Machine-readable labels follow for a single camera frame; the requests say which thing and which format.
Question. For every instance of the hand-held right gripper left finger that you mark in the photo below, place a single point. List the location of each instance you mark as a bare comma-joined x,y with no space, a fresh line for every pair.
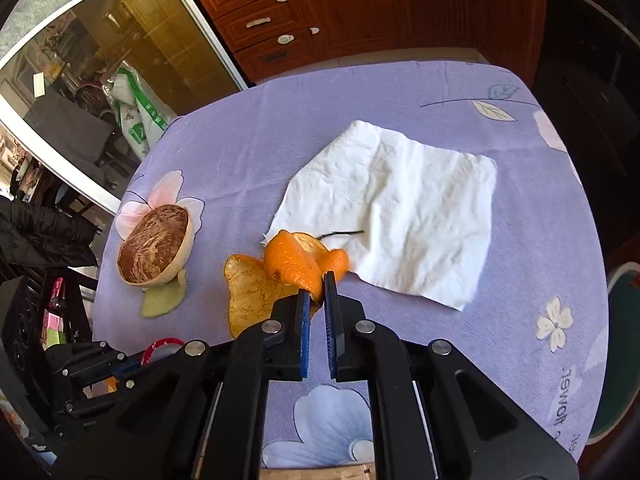
303,340

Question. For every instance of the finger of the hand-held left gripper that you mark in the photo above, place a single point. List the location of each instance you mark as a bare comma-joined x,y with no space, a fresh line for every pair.
85,360
95,397

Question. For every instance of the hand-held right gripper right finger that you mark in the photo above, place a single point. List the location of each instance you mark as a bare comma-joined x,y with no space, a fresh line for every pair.
330,340

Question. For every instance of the bright orange peel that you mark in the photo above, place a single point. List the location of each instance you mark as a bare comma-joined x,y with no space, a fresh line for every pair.
290,260

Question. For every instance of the green peel piece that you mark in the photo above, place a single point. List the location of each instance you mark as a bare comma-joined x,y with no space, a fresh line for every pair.
160,302

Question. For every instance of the beige fruit shell half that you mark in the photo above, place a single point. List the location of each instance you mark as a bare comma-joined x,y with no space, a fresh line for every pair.
155,245

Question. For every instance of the white paper tissue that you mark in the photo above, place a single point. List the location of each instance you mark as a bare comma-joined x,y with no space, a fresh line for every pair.
400,200

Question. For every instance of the pale orange peel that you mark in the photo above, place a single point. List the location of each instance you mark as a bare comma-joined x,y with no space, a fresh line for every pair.
250,290

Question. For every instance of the black jacket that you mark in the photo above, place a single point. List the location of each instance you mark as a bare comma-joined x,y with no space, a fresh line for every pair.
45,235

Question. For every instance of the thin black twig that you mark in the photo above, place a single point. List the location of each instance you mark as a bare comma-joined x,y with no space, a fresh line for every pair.
345,233

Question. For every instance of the green and white bag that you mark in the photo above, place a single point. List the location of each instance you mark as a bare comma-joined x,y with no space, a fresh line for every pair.
135,125

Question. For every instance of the white paper label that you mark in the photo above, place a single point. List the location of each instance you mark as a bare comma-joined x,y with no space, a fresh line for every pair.
39,85

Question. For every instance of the glass sliding door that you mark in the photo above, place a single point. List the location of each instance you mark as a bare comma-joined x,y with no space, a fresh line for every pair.
75,35

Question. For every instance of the wooden kitchen cabinet with drawers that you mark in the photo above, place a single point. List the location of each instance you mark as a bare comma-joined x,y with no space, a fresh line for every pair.
400,10

